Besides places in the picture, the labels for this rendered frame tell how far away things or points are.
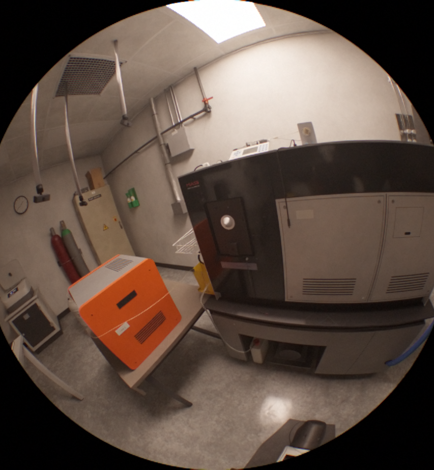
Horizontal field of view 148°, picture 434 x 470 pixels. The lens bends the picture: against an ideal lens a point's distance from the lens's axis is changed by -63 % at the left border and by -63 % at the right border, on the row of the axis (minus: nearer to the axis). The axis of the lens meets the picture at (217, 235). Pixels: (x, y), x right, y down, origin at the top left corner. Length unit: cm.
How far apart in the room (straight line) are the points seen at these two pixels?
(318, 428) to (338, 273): 80
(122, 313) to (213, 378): 102
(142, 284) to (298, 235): 68
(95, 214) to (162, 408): 318
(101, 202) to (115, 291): 297
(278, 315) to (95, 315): 80
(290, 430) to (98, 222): 377
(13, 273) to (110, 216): 235
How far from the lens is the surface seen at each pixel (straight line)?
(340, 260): 68
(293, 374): 149
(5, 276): 375
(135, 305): 80
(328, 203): 58
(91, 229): 348
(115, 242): 363
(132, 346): 87
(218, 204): 68
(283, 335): 93
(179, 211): 225
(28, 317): 332
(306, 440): 106
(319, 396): 146
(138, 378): 92
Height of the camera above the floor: 140
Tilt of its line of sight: 19 degrees down
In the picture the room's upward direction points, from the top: 15 degrees counter-clockwise
